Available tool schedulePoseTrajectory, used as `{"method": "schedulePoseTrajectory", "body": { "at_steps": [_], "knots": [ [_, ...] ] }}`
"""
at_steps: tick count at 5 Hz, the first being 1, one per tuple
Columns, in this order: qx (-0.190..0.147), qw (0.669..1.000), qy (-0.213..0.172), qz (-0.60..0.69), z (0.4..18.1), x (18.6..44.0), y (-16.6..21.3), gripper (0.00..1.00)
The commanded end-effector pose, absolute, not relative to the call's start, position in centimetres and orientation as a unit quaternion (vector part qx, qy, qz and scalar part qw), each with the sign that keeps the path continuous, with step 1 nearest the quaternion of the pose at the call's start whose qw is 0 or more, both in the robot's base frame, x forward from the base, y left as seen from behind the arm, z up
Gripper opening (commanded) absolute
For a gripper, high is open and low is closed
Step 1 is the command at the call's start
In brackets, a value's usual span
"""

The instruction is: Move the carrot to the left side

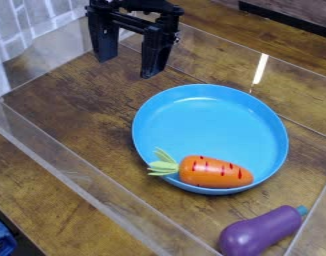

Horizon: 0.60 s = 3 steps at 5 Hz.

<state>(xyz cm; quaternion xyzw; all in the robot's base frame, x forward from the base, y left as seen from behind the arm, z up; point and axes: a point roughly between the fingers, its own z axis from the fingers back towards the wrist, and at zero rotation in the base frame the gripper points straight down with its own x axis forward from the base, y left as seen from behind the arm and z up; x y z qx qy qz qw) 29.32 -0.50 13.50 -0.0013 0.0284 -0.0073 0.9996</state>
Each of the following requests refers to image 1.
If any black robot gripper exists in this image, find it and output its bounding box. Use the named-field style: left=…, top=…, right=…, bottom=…
left=86, top=0, right=185, bottom=79

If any orange toy carrot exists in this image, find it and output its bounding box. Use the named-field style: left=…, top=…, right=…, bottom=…
left=148, top=149, right=254, bottom=189

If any white grid curtain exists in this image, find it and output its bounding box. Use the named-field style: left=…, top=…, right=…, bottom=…
left=0, top=0, right=88, bottom=96

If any blue plastic plate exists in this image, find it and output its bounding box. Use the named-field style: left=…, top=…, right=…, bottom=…
left=132, top=84, right=289, bottom=195

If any purple toy eggplant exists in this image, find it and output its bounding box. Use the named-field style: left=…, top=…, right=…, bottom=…
left=218, top=205, right=307, bottom=256

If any blue object at corner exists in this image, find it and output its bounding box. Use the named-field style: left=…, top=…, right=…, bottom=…
left=0, top=221, right=18, bottom=256

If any clear acrylic enclosure wall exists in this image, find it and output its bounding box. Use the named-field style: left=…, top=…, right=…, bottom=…
left=0, top=0, right=326, bottom=256

